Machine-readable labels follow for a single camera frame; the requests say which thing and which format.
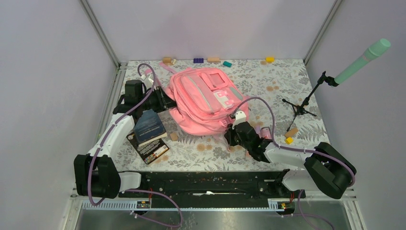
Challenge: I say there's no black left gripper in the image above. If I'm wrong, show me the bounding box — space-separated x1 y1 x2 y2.
138 86 179 113

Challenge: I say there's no pink student backpack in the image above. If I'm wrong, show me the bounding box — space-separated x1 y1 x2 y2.
165 68 249 148

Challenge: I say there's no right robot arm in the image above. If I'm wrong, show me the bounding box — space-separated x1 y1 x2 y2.
224 122 356 199

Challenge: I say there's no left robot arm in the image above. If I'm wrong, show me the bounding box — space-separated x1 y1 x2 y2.
74 80 176 198

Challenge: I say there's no blue Nineteen Eighty-Four book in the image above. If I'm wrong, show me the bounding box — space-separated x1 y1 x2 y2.
133 109 167 146

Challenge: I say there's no floral patterned table mat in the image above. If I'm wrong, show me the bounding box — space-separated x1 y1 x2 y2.
114 59 328 172

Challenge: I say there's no small wooden cube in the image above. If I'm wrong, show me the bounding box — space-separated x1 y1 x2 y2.
170 133 179 141

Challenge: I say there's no wooden block back left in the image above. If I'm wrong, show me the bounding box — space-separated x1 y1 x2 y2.
162 57 172 64

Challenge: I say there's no yellow cube near tripod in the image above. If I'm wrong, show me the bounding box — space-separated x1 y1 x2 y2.
285 137 294 145

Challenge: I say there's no black paperback book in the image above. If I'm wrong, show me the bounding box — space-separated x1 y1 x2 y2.
126 133 169 165

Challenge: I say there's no purple toy brick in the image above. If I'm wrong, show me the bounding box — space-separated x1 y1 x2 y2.
193 58 204 64

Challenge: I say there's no black microphone tripod stand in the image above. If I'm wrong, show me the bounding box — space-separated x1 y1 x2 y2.
282 71 339 132

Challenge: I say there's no wooden block back centre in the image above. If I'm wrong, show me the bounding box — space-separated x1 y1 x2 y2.
207 57 221 63

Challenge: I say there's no teal toy block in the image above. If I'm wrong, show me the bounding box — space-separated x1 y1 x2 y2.
223 61 232 68

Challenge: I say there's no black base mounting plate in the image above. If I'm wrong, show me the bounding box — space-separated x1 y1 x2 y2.
118 170 305 208

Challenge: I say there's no mint green microphone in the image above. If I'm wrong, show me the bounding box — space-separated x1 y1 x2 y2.
334 38 391 84

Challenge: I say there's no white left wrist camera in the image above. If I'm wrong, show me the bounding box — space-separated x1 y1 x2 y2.
140 73 154 89

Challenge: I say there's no aluminium frame rail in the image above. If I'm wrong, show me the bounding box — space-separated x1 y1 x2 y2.
79 0 128 142

